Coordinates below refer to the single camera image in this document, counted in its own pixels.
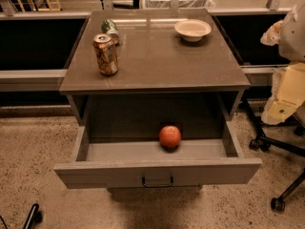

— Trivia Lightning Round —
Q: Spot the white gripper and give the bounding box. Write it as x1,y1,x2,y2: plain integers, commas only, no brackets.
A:
260,20,305,125

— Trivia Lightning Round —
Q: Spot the red apple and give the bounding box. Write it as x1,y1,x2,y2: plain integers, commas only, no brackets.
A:
159,125,181,149

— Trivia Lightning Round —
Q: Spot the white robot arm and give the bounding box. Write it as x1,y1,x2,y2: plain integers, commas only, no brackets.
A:
260,0,305,125

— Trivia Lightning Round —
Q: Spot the grey cabinet counter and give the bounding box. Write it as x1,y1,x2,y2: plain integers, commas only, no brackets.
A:
58,9,252,126

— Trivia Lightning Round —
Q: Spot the grey open top drawer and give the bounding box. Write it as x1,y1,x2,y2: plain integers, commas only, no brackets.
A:
54,122,262,189

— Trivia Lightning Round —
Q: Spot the black office chair base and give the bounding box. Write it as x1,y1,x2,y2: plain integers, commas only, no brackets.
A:
241,96,305,213

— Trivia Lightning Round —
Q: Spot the white paper bowl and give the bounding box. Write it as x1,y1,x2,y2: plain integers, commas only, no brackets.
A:
174,19,212,42

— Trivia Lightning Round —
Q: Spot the clear plastic bin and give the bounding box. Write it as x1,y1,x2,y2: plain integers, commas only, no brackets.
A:
139,0,215,10

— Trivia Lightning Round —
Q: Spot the orange upright soda can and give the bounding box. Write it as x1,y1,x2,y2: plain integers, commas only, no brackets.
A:
93,33,118,76

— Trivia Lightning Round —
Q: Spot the green tipped soda can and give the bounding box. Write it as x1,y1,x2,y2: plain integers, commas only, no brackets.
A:
101,19,121,45

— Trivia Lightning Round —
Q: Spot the black chair leg bottom left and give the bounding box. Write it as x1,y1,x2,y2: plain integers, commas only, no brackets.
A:
0,203,43,229

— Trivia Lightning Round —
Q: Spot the black drawer handle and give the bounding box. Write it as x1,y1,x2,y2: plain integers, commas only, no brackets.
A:
141,177,173,188

